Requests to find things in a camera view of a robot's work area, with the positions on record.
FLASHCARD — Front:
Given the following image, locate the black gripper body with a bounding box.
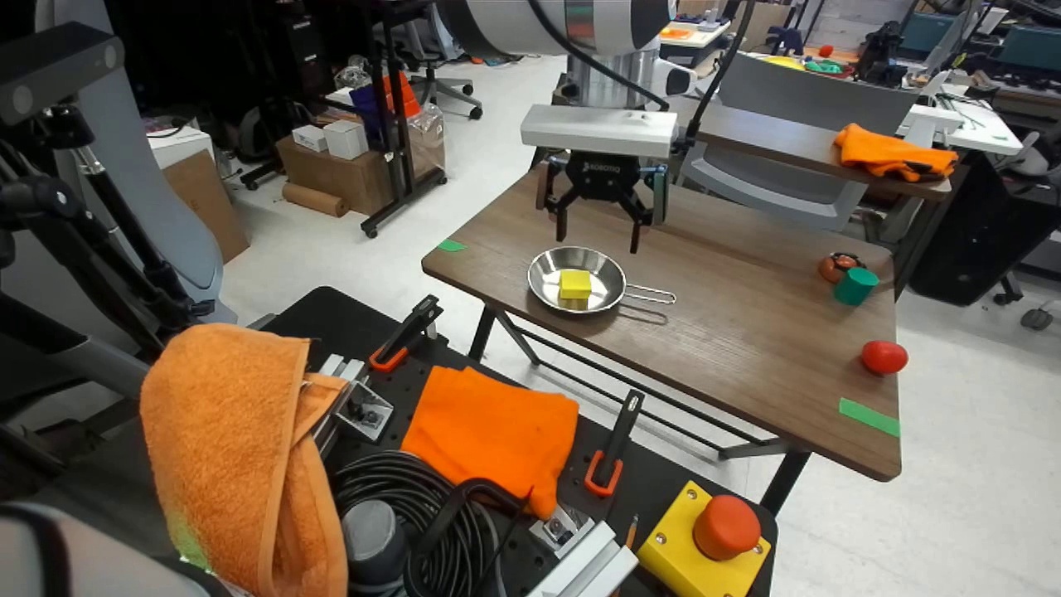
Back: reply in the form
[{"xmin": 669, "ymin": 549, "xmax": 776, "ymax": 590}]
[{"xmin": 560, "ymin": 154, "xmax": 645, "ymax": 213}]

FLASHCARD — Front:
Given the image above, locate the yellow block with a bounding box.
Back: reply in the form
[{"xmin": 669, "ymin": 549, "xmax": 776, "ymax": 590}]
[{"xmin": 558, "ymin": 267, "xmax": 595, "ymax": 309}]

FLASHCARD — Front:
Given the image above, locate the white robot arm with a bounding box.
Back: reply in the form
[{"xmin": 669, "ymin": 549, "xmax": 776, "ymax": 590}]
[{"xmin": 441, "ymin": 0, "xmax": 677, "ymax": 250}]

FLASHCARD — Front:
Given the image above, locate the silver metal pan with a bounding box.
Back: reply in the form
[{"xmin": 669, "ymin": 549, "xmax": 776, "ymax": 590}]
[{"xmin": 529, "ymin": 246, "xmax": 677, "ymax": 324}]

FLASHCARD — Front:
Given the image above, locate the teal green block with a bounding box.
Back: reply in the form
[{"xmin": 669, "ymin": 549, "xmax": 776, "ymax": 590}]
[{"xmin": 832, "ymin": 264, "xmax": 881, "ymax": 309}]

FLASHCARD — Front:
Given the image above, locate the green tape marker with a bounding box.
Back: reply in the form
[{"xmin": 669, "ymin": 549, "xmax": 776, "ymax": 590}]
[
  {"xmin": 835, "ymin": 397, "xmax": 903, "ymax": 439},
  {"xmin": 439, "ymin": 239, "xmax": 465, "ymax": 254}
]

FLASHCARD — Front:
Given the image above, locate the orange clamp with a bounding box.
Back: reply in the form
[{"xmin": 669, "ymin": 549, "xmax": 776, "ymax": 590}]
[
  {"xmin": 585, "ymin": 392, "xmax": 645, "ymax": 502},
  {"xmin": 367, "ymin": 294, "xmax": 441, "ymax": 375}
]

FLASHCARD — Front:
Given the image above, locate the brown orange round toy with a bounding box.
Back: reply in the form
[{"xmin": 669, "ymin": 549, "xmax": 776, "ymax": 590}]
[{"xmin": 818, "ymin": 253, "xmax": 859, "ymax": 281}]

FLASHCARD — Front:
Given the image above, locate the cardboard box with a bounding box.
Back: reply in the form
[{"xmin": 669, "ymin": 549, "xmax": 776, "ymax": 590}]
[{"xmin": 276, "ymin": 105, "xmax": 445, "ymax": 217}]

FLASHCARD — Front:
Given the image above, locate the orange folded cloth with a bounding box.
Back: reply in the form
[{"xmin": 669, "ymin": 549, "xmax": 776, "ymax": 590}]
[{"xmin": 402, "ymin": 364, "xmax": 581, "ymax": 522}]

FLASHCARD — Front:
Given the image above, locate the orange cloth on shelf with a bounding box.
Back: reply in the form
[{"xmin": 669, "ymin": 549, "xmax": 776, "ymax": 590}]
[{"xmin": 832, "ymin": 123, "xmax": 958, "ymax": 181}]

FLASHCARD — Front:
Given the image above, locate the red ball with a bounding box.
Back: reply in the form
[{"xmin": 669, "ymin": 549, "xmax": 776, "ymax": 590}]
[{"xmin": 859, "ymin": 340, "xmax": 910, "ymax": 375}]

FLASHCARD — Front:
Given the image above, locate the yellow emergency stop button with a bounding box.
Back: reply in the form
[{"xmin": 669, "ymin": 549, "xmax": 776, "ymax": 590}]
[{"xmin": 638, "ymin": 481, "xmax": 774, "ymax": 597}]

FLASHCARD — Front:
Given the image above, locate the orange towel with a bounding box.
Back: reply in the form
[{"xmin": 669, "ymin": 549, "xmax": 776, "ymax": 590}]
[{"xmin": 139, "ymin": 324, "xmax": 349, "ymax": 597}]

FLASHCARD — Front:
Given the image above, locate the white camera mount bar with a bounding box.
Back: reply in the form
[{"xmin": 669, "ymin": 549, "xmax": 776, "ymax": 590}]
[{"xmin": 522, "ymin": 105, "xmax": 677, "ymax": 158}]

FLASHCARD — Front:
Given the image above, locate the black coiled cable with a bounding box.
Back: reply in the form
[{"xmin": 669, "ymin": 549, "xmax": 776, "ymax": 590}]
[{"xmin": 329, "ymin": 448, "xmax": 523, "ymax": 597}]

